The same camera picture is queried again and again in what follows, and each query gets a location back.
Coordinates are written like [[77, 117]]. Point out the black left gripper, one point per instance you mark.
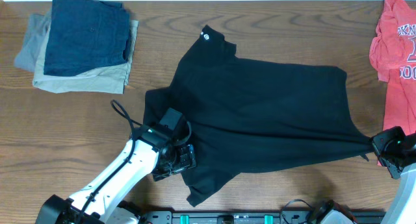
[[188, 160]]

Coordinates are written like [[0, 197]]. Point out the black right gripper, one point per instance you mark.
[[380, 141]]

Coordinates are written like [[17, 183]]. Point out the black t-shirt with logo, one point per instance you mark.
[[252, 116]]

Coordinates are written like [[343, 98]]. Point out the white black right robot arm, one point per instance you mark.
[[402, 209]]

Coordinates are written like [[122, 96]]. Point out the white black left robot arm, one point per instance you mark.
[[148, 152]]

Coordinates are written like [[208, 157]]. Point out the red printed t-shirt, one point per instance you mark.
[[392, 55]]

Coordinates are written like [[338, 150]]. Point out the folded beige garment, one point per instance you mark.
[[111, 79]]

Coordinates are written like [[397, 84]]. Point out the folded navy blue garment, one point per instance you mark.
[[84, 35]]

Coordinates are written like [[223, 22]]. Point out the folded grey garment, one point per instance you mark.
[[34, 36]]

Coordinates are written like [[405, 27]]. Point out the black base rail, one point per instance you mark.
[[168, 217]]

